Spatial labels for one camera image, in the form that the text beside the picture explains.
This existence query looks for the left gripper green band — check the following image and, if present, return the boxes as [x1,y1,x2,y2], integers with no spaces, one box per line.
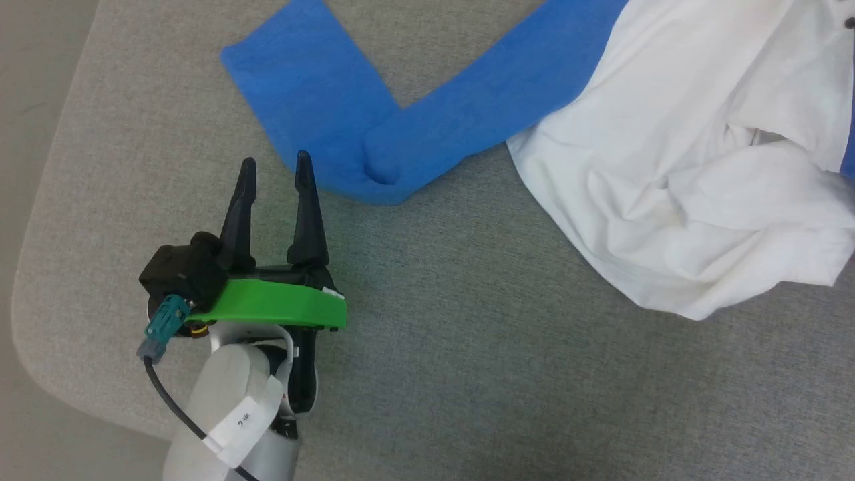
[194,150,349,333]

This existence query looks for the blue and white t-shirt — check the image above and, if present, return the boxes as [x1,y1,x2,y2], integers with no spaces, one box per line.
[220,0,855,322]

